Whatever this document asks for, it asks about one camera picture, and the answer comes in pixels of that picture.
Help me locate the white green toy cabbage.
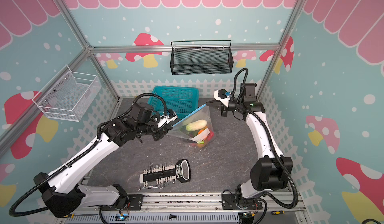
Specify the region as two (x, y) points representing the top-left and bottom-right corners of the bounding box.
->
(181, 120), (208, 133)

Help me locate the clear zip top bag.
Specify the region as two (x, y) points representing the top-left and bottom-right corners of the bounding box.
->
(168, 104), (215, 149)

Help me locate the red toy pepper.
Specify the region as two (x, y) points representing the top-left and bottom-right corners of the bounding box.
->
(206, 132), (215, 141)

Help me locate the teal plastic basket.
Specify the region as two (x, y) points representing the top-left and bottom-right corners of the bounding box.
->
(152, 86), (199, 119)

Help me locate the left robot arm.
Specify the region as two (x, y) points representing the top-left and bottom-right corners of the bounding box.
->
(9, 116), (172, 218)

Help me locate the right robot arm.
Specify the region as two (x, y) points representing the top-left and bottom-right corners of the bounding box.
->
(206, 100), (299, 209)

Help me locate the black screwdriver bit set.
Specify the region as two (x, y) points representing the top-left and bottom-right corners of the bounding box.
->
(139, 159), (191, 187)

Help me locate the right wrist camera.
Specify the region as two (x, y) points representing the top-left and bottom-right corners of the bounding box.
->
(214, 89), (231, 101)

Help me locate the black wire wall basket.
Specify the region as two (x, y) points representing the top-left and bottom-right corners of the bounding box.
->
(170, 40), (234, 75)

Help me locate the white wire wall basket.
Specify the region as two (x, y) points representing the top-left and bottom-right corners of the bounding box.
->
(32, 65), (102, 122)

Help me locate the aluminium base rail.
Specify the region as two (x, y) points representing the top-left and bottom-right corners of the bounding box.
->
(53, 192), (311, 224)

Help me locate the yellow handled screwdriver left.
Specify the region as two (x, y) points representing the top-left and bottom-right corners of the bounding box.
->
(62, 214), (75, 219)

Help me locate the yellow handled screwdriver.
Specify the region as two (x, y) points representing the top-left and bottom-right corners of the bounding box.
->
(271, 211), (295, 216)
(62, 214), (75, 219)

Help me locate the yellow handled screwdriver right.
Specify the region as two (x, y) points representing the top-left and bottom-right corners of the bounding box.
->
(271, 211), (295, 216)

